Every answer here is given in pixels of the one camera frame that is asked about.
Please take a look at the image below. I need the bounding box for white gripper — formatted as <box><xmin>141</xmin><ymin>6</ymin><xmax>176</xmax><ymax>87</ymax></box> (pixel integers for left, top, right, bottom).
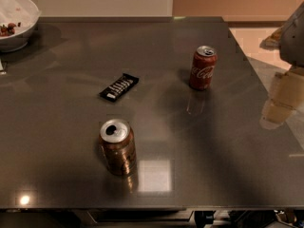
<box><xmin>259</xmin><ymin>67</ymin><xmax>304</xmax><ymax>130</ymax></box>

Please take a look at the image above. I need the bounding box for orange soda can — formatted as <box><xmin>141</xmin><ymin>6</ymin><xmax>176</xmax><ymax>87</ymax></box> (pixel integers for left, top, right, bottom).
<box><xmin>99</xmin><ymin>119</ymin><xmax>136</xmax><ymax>176</ymax></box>

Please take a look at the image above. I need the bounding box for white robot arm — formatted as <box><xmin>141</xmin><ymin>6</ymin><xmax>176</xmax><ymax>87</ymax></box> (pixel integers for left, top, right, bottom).
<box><xmin>260</xmin><ymin>2</ymin><xmax>304</xmax><ymax>129</ymax></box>

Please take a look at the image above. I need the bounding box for red Coca-Cola can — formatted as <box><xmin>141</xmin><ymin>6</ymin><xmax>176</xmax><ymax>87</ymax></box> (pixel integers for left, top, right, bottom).
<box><xmin>189</xmin><ymin>46</ymin><xmax>218</xmax><ymax>90</ymax></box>

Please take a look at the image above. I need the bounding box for black snack bar wrapper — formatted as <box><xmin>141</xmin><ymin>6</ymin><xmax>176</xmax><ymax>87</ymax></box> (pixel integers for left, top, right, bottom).
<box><xmin>99</xmin><ymin>73</ymin><xmax>139</xmax><ymax>102</ymax></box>

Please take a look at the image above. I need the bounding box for white bowl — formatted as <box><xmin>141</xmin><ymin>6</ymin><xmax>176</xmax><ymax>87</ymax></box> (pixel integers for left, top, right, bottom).
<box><xmin>0</xmin><ymin>0</ymin><xmax>41</xmax><ymax>52</ymax></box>

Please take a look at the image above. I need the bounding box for red fruit in bowl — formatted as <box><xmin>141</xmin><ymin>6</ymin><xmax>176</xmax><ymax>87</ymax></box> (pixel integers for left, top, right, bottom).
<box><xmin>0</xmin><ymin>23</ymin><xmax>21</xmax><ymax>37</ymax></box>

